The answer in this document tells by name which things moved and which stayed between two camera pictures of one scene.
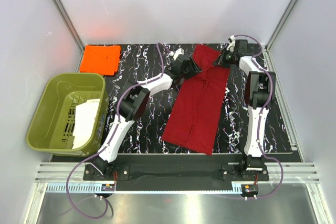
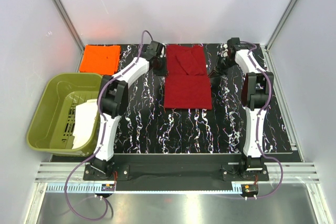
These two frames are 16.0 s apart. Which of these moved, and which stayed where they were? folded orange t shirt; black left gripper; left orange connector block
Moved: black left gripper
Stayed: folded orange t shirt; left orange connector block
